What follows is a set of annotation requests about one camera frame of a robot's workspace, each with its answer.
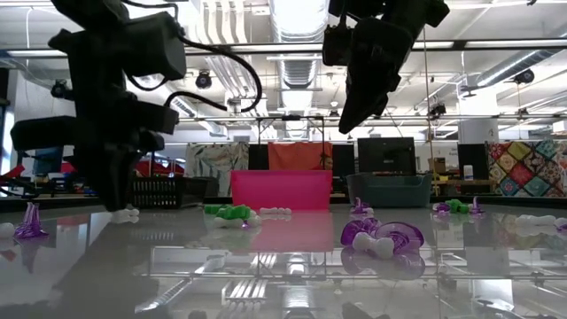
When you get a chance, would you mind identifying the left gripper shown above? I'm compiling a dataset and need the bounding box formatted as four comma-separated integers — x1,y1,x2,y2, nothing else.
10,28,179,212

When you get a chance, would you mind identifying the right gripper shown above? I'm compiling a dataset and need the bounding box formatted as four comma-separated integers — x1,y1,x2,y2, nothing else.
330,0,444,135

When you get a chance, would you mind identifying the large black monitor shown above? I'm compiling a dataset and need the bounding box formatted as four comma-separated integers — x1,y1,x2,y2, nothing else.
356,136,418,175

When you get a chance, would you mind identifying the black slotted basket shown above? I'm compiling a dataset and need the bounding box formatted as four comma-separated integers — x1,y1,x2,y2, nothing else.
132,176,208,210

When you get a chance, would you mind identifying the black panel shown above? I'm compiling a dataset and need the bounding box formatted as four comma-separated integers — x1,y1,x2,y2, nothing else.
331,144,357,196
247,144,270,171

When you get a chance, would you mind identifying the dark desk monitor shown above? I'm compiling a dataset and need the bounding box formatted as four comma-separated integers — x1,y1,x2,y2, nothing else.
33,150,66,176

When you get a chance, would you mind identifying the cardboard box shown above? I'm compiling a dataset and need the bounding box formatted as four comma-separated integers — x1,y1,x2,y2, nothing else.
426,156,447,175

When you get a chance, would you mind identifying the orange hanging cloth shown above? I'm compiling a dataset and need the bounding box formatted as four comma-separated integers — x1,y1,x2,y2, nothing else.
268,141,334,171

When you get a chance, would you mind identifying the teal plastic bin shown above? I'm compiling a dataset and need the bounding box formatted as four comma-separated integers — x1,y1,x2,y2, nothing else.
346,172,433,209

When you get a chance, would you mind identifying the floral hanging cloth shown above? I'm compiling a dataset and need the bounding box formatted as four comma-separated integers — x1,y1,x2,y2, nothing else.
184,142,250,197

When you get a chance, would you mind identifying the pink plastic bin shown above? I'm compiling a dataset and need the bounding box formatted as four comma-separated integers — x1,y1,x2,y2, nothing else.
229,169,334,212

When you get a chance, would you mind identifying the colourful patchwork quilt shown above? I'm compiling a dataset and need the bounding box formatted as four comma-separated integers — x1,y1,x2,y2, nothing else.
485,139,567,198

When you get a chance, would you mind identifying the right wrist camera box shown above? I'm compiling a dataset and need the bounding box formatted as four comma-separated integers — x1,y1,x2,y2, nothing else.
322,24,355,67

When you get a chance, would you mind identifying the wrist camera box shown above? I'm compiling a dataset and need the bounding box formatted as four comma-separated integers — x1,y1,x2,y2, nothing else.
322,24,355,67
126,12,188,82

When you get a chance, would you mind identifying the left camera black cable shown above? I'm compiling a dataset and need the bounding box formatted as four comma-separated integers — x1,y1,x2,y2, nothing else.
126,33,264,114

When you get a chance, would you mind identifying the large purple ring toy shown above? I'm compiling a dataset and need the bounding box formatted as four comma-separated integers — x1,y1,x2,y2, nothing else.
339,217,425,254

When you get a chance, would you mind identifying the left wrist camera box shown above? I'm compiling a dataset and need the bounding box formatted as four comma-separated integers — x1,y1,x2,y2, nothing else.
126,12,188,82

